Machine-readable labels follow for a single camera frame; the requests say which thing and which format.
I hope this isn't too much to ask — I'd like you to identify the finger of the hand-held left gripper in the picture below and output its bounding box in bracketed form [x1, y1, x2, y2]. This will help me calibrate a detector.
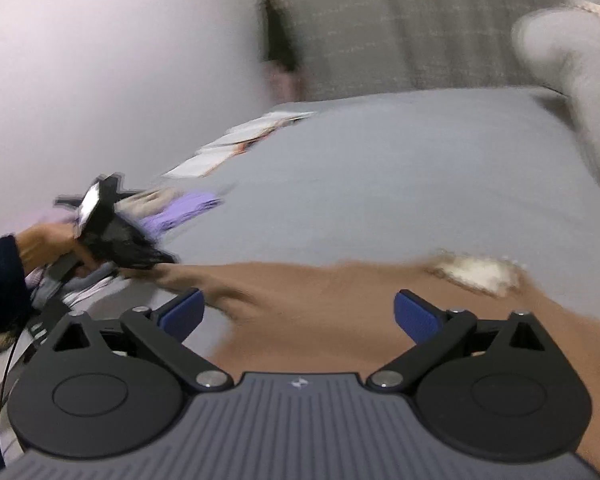
[145, 245, 179, 268]

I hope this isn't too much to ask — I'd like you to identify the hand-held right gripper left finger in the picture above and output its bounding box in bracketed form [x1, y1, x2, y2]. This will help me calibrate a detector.
[32, 287, 233, 392]

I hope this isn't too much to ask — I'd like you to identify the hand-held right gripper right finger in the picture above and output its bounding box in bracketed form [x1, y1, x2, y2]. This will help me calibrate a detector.
[367, 289, 568, 393]

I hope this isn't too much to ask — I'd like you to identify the brown sweater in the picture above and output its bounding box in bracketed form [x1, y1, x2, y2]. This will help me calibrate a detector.
[117, 250, 600, 480]

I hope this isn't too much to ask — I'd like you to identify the person's left hand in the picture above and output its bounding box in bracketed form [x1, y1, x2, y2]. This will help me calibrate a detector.
[17, 222, 101, 281]

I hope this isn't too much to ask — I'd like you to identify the purple cloth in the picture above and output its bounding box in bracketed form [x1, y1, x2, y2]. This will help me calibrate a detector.
[140, 191, 224, 233]

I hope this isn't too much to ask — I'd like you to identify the beige cloth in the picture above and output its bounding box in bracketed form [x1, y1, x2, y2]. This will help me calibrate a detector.
[120, 187, 181, 216]

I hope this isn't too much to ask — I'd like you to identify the white and orange folded cloth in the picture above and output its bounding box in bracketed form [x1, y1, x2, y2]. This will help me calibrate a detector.
[162, 130, 271, 179]

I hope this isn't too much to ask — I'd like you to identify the open white book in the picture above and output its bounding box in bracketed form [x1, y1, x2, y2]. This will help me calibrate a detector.
[230, 110, 316, 136]

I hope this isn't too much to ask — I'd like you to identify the pink hanging garment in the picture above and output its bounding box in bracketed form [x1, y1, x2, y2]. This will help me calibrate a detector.
[262, 60, 306, 106]

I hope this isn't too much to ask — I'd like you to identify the dark green hanging garment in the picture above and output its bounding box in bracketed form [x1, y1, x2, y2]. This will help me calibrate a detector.
[257, 0, 301, 73]

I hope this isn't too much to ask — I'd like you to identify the grey star-print curtain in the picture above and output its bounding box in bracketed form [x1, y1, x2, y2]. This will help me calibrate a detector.
[260, 0, 571, 103]

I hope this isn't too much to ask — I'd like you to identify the grey pillow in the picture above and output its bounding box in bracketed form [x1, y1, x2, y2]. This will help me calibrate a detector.
[511, 7, 600, 193]

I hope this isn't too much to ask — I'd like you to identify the black cable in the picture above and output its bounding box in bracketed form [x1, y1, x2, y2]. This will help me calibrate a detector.
[0, 305, 46, 441]

